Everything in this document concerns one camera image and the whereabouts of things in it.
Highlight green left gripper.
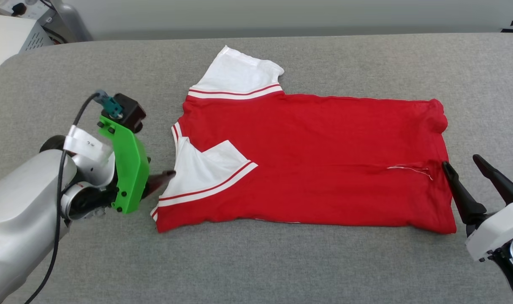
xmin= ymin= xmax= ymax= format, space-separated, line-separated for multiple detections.
xmin=97 ymin=115 xmax=176 ymax=214

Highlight red and white t-shirt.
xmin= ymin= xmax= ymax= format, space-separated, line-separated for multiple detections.
xmin=150 ymin=45 xmax=457 ymax=235

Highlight white equipment box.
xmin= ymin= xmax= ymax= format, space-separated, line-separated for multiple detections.
xmin=0 ymin=14 xmax=54 ymax=87

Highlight white power strip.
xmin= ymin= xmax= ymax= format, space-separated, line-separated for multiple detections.
xmin=0 ymin=0 xmax=50 ymax=20

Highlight white tape label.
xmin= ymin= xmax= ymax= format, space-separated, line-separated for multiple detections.
xmin=63 ymin=125 xmax=113 ymax=165

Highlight black left cable, teal plug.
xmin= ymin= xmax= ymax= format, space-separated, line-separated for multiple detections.
xmin=24 ymin=90 xmax=124 ymax=304

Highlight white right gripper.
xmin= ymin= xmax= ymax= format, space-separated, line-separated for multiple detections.
xmin=442 ymin=154 xmax=513 ymax=262

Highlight white partition panel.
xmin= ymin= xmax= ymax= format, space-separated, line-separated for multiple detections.
xmin=66 ymin=0 xmax=513 ymax=41

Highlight grey partition foot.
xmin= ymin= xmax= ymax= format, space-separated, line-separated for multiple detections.
xmin=49 ymin=0 xmax=93 ymax=43

